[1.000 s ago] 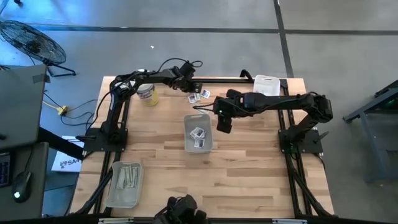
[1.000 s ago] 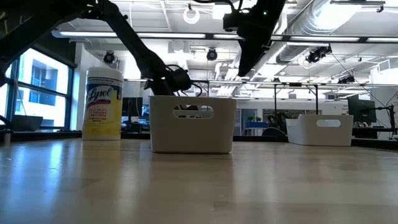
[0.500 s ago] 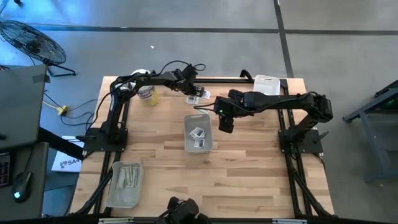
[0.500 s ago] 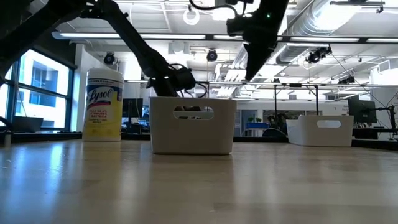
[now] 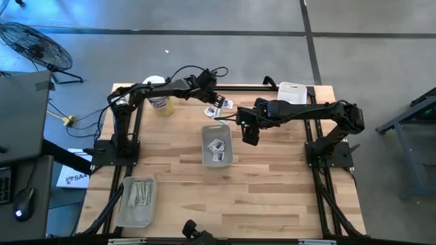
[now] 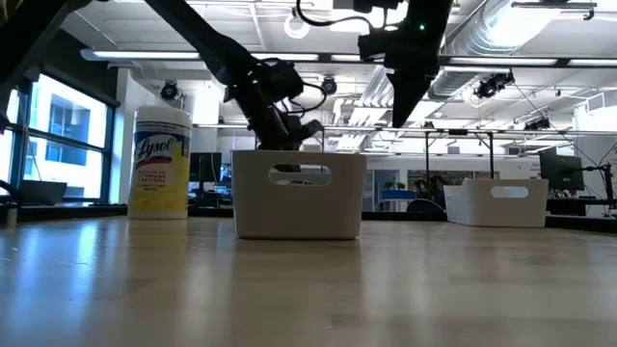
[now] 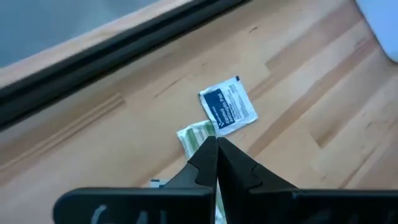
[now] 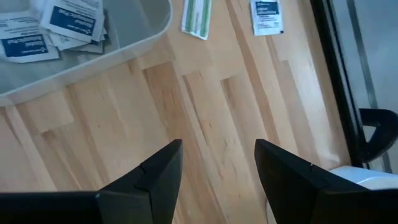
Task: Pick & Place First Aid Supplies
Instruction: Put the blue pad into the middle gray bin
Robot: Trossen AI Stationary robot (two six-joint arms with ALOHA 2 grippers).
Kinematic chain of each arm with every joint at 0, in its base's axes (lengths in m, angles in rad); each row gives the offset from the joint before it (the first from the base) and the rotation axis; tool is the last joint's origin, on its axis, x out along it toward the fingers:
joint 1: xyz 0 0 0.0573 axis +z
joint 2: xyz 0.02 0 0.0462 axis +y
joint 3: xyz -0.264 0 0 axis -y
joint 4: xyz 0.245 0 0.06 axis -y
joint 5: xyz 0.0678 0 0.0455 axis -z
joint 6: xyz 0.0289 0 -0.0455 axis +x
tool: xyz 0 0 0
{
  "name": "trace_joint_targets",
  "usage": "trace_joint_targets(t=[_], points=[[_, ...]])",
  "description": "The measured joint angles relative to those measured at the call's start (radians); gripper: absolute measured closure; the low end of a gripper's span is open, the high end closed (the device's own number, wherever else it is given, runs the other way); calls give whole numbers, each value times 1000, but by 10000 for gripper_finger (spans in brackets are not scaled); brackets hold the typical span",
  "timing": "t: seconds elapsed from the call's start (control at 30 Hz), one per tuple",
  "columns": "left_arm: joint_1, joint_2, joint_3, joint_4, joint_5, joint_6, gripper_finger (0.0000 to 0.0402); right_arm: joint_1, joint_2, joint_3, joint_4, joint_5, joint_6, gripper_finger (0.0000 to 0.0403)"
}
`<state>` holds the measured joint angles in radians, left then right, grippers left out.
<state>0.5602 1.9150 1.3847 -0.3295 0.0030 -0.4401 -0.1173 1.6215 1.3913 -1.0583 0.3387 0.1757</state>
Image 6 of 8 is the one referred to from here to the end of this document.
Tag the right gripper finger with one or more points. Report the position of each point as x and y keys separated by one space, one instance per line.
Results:
x=407 y=96

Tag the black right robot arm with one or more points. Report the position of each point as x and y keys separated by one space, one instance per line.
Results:
x=429 y=19

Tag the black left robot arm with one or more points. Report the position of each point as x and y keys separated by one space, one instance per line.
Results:
x=217 y=48

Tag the light grey plastic bin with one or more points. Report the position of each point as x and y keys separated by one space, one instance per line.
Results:
x=299 y=217

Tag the black ceiling spotlight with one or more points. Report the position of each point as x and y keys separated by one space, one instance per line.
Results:
x=329 y=87
x=489 y=87
x=169 y=90
x=537 y=124

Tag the black computer monitor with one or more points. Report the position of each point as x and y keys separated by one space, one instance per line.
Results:
x=205 y=168
x=561 y=171

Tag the blue bench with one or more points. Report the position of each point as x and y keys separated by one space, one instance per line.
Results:
x=400 y=194

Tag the yellow Lysol wipes canister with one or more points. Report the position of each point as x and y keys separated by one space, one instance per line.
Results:
x=159 y=183

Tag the long LED light bar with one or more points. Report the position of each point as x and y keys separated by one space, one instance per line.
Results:
x=144 y=55

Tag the white plastic bin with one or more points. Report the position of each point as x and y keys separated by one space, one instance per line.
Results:
x=496 y=212

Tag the black metal workstation frame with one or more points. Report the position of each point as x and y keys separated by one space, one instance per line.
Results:
x=458 y=131

